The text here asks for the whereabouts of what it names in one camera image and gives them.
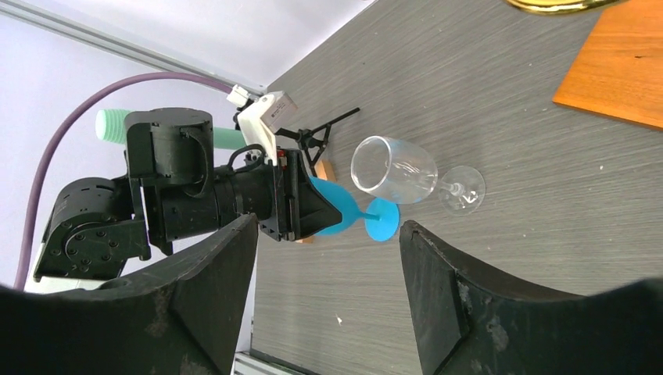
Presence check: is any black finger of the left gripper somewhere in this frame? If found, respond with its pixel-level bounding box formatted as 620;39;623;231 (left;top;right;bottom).
285;176;342;241

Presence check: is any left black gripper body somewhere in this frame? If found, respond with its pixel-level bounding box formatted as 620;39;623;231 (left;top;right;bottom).
213;150;311;241

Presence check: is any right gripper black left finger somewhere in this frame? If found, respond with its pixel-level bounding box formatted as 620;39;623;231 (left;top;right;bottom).
1;214;258;374

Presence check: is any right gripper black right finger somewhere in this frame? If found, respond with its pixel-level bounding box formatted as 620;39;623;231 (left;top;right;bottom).
400;220;662;374

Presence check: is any blue wine glass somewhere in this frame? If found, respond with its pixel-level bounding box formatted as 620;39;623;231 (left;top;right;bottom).
311;177;400;242

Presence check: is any clear plain wine glass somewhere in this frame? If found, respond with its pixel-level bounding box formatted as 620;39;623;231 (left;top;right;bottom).
350;135;487;216

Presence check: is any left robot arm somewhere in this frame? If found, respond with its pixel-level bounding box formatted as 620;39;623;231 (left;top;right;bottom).
33;108;342;281

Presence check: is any orange wooden rack base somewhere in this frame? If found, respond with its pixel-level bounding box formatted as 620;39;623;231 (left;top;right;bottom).
553;0;662;130

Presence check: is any black tripod stand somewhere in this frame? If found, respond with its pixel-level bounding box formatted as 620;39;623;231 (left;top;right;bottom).
275;107;360;177

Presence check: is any mint green microphone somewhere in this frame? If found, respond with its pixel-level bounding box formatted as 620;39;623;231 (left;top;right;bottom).
95;109;247;150

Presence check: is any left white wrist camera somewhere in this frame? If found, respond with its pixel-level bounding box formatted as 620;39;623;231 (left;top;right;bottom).
227;85;298;165

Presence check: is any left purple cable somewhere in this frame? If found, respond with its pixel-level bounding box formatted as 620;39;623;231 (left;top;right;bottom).
13;71;234;292

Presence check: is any gold wire glass rack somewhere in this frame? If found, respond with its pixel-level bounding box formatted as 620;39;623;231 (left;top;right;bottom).
504;0;625;16

